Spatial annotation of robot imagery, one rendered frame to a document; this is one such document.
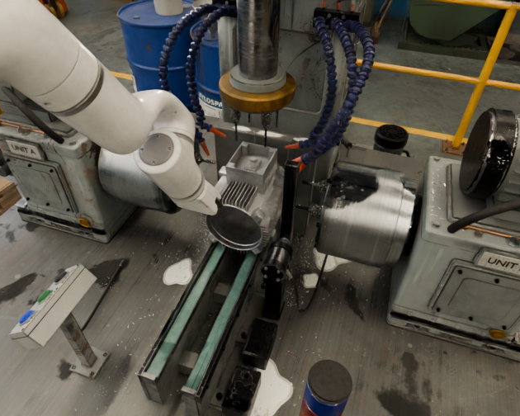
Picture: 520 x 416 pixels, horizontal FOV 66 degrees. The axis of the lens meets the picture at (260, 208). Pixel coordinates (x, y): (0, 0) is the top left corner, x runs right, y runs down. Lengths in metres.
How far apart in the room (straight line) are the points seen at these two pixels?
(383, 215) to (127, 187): 0.66
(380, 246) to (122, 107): 0.64
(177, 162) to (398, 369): 0.74
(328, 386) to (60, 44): 0.52
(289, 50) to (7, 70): 0.78
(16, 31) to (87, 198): 0.82
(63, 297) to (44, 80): 0.51
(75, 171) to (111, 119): 0.64
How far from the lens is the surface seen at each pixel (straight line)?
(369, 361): 1.10
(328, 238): 0.97
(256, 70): 0.91
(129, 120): 0.59
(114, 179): 1.14
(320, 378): 0.59
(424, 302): 1.08
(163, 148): 0.69
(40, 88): 0.52
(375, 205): 0.94
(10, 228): 1.54
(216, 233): 1.08
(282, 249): 0.94
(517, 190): 0.92
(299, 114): 1.19
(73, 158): 1.17
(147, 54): 2.93
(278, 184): 1.06
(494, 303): 1.05
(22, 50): 0.48
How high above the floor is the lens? 1.75
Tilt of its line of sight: 43 degrees down
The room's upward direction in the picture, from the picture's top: 1 degrees clockwise
